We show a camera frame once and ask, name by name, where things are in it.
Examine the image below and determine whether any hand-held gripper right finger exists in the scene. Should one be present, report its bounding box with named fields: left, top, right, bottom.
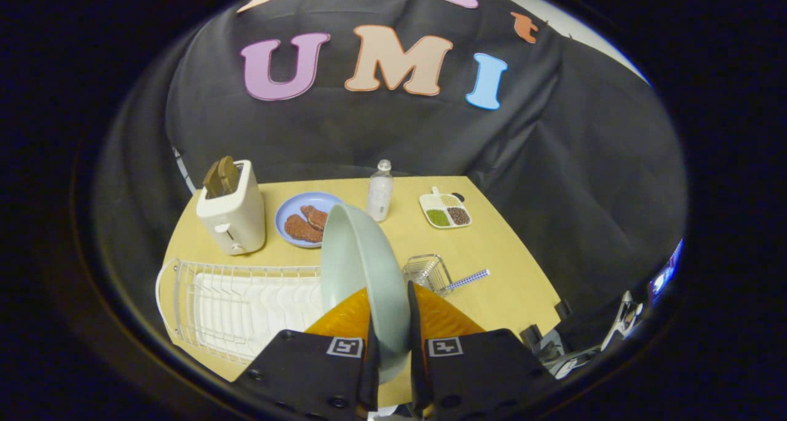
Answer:
left=408, top=281, right=557, bottom=421

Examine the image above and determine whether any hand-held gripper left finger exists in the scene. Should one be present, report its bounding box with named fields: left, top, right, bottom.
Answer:
left=231, top=286, right=380, bottom=421

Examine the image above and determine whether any small wire basket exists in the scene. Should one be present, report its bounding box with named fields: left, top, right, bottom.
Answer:
left=403, top=254, right=454, bottom=296

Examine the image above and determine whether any pale green plate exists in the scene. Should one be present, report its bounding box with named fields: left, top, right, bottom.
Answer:
left=320, top=204, right=412, bottom=385

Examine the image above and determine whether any blue checkered handle spoon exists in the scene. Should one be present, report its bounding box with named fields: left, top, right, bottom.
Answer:
left=444, top=269, right=491, bottom=293

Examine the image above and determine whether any white wire dish rack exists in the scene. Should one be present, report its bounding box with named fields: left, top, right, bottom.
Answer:
left=156, top=258, right=326, bottom=366

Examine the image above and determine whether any blue plate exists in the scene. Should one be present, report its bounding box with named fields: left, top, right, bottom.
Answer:
left=275, top=192, right=345, bottom=249

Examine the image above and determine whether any brown meat patty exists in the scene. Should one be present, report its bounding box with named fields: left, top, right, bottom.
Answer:
left=284, top=214, right=323, bottom=244
left=300, top=205, right=329, bottom=230

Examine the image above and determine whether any white divided spice tray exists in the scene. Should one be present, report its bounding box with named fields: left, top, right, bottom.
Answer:
left=419, top=186, right=473, bottom=229

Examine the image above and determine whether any clear plastic bottle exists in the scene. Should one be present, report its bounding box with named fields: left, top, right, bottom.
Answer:
left=368, top=159, right=394, bottom=222

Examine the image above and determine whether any cream toaster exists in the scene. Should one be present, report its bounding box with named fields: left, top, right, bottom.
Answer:
left=196, top=159, right=267, bottom=256

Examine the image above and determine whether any black backdrop cloth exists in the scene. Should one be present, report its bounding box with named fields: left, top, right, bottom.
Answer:
left=92, top=0, right=688, bottom=354

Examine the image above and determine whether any brown toast slice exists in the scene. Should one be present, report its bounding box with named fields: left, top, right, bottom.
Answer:
left=203, top=161, right=222, bottom=199
left=218, top=155, right=240, bottom=194

